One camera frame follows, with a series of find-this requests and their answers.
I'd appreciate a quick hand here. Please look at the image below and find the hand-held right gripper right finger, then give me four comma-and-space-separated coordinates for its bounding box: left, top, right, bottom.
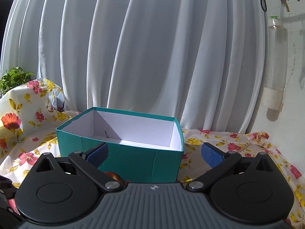
187, 142, 278, 192

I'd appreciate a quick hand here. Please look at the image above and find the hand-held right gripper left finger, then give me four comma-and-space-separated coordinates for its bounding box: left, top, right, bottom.
33, 142, 121, 193

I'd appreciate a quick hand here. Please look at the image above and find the red apple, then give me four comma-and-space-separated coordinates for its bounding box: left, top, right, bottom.
105, 171, 127, 188

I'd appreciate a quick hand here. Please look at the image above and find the teal cardboard box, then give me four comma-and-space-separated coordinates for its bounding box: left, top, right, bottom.
56, 107, 184, 184

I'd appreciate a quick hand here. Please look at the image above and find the floral tablecloth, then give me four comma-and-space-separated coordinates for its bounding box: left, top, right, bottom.
0, 77, 305, 229

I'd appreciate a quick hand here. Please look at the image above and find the green leafy plant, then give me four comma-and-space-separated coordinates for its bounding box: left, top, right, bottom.
0, 67, 36, 98

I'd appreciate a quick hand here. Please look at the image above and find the white curtain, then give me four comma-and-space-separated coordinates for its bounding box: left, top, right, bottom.
0, 0, 268, 134

